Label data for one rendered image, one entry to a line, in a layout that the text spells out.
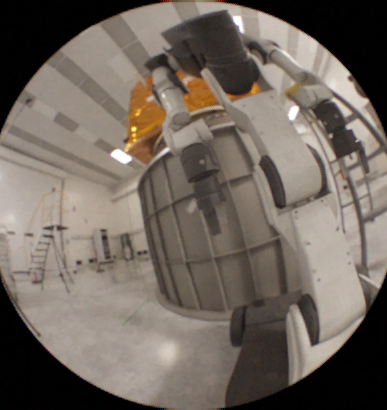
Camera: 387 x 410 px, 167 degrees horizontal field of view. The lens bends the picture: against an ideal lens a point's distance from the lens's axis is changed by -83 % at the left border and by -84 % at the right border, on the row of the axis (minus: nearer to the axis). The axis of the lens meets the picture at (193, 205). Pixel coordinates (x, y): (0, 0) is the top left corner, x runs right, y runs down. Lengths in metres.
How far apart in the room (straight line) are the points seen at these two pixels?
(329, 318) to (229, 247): 0.60
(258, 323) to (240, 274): 0.35
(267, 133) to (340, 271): 0.33
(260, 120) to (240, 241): 0.58
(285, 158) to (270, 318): 0.48
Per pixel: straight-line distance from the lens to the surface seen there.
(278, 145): 0.33
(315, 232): 0.30
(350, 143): 0.43
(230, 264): 0.76
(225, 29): 0.38
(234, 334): 0.56
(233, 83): 0.43
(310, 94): 0.46
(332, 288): 0.30
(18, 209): 7.59
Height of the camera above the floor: 0.54
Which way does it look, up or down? 13 degrees up
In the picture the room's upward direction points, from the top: 15 degrees counter-clockwise
